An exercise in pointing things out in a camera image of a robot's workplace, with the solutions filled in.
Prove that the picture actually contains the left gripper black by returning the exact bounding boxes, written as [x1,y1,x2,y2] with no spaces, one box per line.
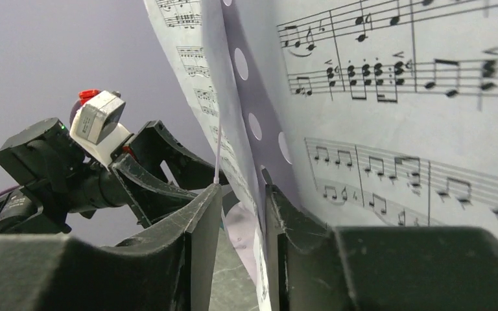
[0,118,215,234]

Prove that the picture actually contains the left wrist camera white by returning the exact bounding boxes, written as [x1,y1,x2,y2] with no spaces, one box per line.
[69,89,132,168]

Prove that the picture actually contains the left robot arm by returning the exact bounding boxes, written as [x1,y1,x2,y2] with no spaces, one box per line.
[0,117,228,234]

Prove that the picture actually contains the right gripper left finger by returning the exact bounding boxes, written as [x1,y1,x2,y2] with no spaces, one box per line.
[0,184,222,310]

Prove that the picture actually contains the sheet music page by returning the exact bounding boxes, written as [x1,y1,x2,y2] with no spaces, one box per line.
[145,1,271,310]
[273,1,498,238]

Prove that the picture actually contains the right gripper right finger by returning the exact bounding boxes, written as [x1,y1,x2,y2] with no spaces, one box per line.
[265,185,498,310]

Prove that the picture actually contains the lilac perforated music stand desk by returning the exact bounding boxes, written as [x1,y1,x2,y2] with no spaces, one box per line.
[218,1,302,282]

